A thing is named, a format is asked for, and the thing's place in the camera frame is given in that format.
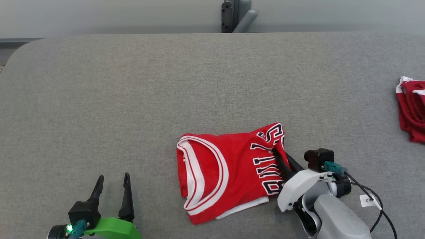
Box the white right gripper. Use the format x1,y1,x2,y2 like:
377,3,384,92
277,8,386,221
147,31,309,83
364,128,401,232
273,150,334,212

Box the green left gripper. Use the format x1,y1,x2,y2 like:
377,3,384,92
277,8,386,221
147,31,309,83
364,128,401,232
83,173,141,239

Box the red and white lettered jersey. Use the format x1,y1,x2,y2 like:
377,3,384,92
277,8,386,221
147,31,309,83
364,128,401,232
176,122,291,225

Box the red shorts with white stripe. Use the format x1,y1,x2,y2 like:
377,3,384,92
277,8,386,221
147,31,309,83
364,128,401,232
395,76,425,144

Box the black cable with teal plug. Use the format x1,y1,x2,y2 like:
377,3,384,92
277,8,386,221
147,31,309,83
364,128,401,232
68,220,87,239
324,161,398,239

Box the white cable label tag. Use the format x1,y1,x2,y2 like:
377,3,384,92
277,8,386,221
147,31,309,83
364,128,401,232
360,194,382,210

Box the thin black cable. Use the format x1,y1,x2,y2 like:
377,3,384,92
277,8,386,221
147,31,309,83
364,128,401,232
349,179,384,233

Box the grey metal post with bracket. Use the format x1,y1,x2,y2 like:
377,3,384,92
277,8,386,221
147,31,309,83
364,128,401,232
221,0,252,33

